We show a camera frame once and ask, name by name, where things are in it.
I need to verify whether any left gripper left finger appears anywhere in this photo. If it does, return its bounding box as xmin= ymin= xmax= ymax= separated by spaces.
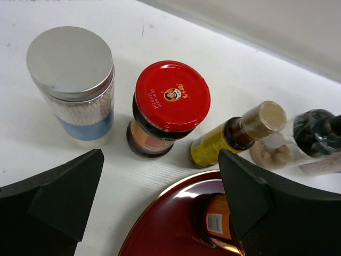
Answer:
xmin=1 ymin=149 xmax=104 ymax=255

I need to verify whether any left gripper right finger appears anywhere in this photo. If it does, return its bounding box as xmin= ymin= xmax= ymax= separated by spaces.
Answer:
xmin=218 ymin=150 xmax=340 ymax=255

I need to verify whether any red-lid chili sauce jar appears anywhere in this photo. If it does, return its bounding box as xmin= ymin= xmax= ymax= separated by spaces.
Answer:
xmin=126 ymin=60 xmax=211 ymax=158

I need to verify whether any black-cap spice bottle rear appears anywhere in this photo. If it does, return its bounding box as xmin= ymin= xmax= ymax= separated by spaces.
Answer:
xmin=250 ymin=109 xmax=340 ymax=171

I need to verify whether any small yellow-label oil bottle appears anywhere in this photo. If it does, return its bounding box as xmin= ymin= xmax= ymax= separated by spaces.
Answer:
xmin=189 ymin=101 xmax=287 ymax=168

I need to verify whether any round red lacquer tray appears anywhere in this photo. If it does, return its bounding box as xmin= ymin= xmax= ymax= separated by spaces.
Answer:
xmin=119 ymin=170 xmax=244 ymax=255

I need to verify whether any peppercorn jar blue label left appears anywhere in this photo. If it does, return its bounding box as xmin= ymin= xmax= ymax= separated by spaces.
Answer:
xmin=26 ymin=26 xmax=115 ymax=148

